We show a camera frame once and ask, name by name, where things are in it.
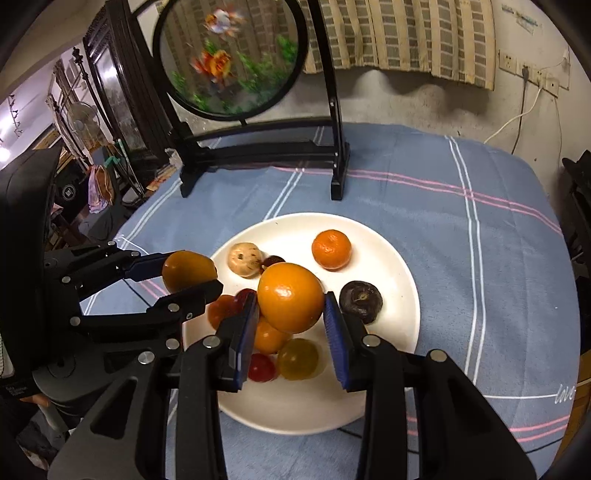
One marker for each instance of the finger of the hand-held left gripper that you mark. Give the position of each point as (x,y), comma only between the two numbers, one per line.
(194,300)
(147,266)

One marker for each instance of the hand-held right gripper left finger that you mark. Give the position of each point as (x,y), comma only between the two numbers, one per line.
(244,341)

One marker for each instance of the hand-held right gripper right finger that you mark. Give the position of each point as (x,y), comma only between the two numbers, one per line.
(334,341)

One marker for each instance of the red fruit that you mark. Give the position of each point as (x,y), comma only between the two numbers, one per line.
(221,311)
(244,297)

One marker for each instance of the orange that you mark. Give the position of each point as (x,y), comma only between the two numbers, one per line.
(189,270)
(291,295)

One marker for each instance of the small red tomato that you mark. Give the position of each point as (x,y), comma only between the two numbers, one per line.
(262,368)

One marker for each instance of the dark purple fruit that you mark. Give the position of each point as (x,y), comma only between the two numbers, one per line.
(361,301)

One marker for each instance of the beige spotted fruit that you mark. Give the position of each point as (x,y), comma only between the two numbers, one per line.
(244,260)

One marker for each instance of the orange mandarin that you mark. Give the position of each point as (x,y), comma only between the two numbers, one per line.
(331,249)
(270,337)

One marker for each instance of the white round plate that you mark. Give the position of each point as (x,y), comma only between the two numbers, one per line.
(286,230)

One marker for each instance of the yellow-green tomato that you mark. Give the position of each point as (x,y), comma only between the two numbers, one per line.
(298,359)

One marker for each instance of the black box white emblem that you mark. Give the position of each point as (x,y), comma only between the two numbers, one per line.
(69,191)

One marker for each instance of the pink bag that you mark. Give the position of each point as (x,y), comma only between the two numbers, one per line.
(99,189)

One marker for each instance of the dark purple tomato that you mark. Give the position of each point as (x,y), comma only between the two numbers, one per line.
(273,261)

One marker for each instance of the standing fan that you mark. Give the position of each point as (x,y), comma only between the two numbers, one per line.
(82,117)

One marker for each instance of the dark wooden cabinet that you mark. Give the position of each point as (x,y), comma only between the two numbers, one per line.
(115,83)

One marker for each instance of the blue striped tablecloth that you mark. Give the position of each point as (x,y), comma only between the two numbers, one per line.
(461,258)

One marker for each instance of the round fish screen black stand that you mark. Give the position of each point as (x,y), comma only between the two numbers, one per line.
(231,60)

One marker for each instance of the black equipment rack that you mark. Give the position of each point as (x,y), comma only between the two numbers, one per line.
(579,207)

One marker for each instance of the beige checked curtain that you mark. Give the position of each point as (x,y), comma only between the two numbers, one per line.
(406,37)

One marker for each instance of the white wall power sockets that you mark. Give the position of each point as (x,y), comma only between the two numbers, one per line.
(508,62)

